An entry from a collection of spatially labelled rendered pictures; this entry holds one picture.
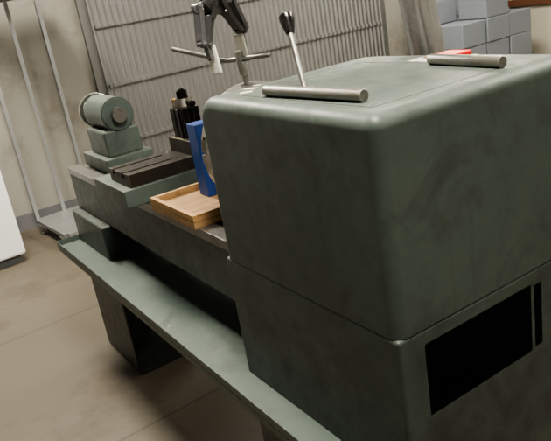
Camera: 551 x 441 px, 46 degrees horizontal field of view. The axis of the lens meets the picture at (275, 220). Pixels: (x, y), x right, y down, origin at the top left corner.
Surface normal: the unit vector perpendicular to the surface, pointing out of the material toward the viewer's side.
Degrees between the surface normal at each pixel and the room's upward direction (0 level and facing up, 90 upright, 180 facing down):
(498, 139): 90
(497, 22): 90
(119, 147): 90
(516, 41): 90
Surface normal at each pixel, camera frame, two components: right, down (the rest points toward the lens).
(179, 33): 0.57, 0.19
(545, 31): -0.81, 0.32
